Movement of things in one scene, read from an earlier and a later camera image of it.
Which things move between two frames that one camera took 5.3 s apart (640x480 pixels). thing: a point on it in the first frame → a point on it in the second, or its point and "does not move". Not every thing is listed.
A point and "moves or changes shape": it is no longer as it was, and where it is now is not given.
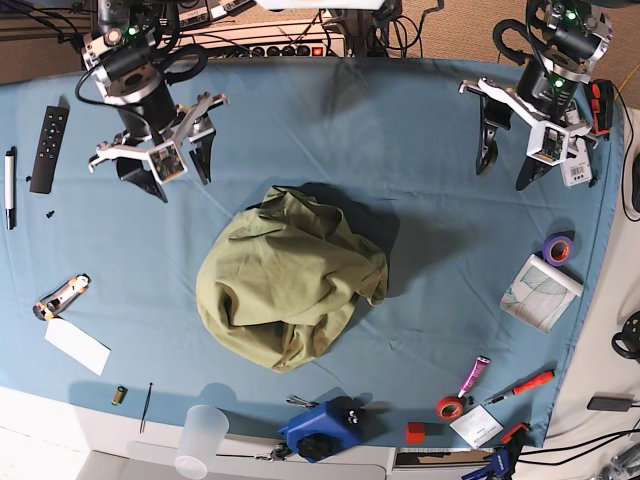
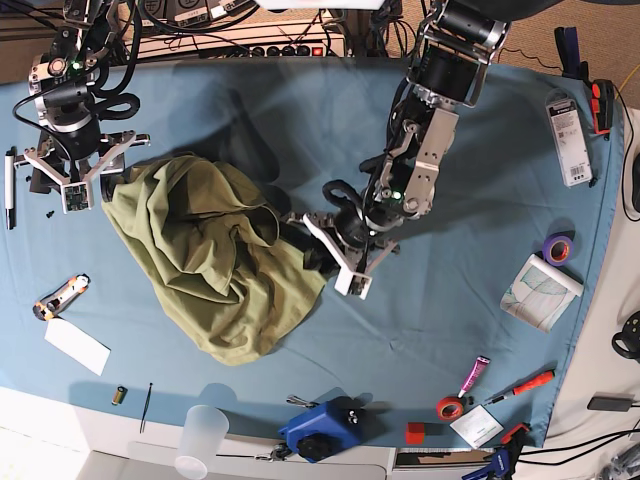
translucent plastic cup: x=204 y=429 does not move
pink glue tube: x=474 y=375 does not move
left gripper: x=152 y=121 → x=75 y=156
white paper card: x=78 y=344 does not move
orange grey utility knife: x=57 y=301 does not move
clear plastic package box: x=578 y=165 does not move
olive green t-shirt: x=276 y=278 moves or changes shape
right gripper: x=541 y=96 → x=347 y=243
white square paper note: x=477 y=426 does not move
